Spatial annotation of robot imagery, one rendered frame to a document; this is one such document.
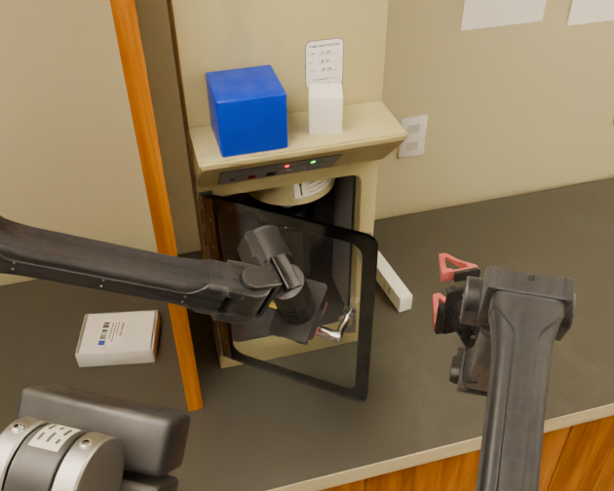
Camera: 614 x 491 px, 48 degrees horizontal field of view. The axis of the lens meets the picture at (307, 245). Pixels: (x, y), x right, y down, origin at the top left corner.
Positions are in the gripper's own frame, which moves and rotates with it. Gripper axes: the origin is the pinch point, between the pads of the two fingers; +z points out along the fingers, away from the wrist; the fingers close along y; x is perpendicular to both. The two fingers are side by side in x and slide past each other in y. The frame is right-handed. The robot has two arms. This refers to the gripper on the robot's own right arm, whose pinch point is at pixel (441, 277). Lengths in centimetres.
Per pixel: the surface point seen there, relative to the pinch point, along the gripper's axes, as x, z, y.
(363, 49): 13.0, 11.3, 40.4
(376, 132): 13.7, 1.7, 31.2
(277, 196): 26.9, 14.4, 13.5
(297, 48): 23.5, 11.3, 41.8
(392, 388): 8.3, -2.2, -25.9
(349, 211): 12.6, 15.8, 6.3
